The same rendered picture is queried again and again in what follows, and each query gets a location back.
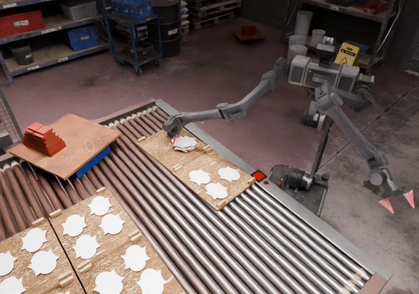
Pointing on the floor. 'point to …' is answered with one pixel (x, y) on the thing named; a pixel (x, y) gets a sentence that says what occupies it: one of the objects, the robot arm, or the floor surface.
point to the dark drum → (165, 26)
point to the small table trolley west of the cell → (133, 42)
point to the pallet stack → (209, 0)
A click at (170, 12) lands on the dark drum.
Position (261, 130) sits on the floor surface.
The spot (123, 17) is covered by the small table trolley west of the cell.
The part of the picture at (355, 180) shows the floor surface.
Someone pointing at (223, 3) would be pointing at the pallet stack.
